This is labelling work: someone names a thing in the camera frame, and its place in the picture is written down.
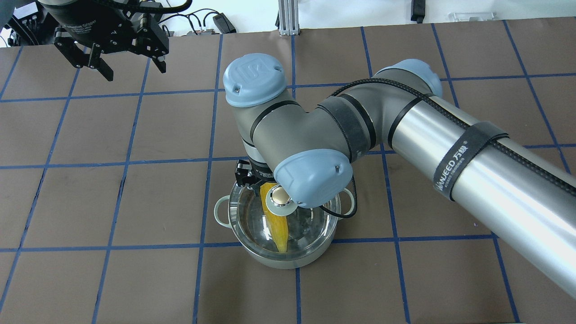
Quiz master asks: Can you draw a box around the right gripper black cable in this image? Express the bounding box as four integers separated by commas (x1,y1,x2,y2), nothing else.
322,77,576,219

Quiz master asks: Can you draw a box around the pale green electric pot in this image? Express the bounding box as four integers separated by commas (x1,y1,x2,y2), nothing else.
213,188,356,270

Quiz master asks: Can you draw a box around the black power adapter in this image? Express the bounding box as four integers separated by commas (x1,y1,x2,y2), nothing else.
212,13,237,34

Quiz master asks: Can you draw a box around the glass pot lid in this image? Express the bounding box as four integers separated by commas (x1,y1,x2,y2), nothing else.
228,180,342,261

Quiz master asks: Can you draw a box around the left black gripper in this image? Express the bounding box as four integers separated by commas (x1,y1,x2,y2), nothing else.
43,0,169,82

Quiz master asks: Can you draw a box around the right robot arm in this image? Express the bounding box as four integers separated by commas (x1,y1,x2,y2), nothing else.
223,53,576,297

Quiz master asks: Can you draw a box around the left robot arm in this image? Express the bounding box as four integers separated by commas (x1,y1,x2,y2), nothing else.
40,0,169,81

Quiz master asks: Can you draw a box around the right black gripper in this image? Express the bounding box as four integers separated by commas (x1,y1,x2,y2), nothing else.
234,158,276,187

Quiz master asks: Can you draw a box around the yellow corn cob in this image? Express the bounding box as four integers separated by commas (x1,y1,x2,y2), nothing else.
259,182,289,253

